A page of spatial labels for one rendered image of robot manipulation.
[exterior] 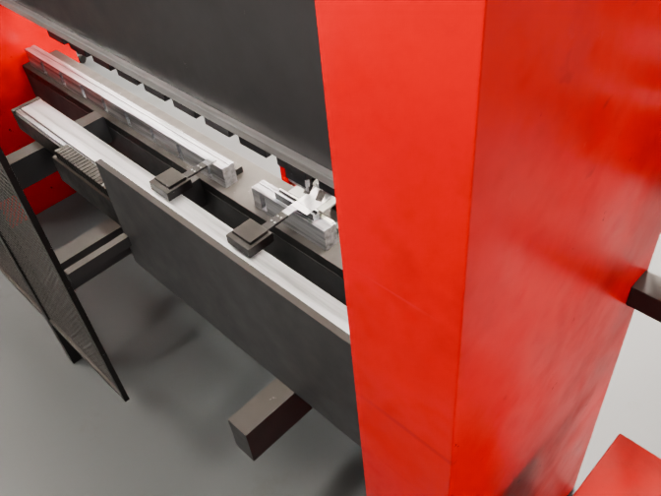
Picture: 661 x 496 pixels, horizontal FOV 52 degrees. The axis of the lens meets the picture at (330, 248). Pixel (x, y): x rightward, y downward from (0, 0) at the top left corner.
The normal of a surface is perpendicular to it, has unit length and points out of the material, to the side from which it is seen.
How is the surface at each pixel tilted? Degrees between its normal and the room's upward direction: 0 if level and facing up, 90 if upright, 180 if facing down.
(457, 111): 90
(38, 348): 0
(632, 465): 0
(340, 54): 90
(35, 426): 0
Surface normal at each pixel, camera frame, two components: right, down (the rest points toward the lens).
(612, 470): -0.08, -0.72
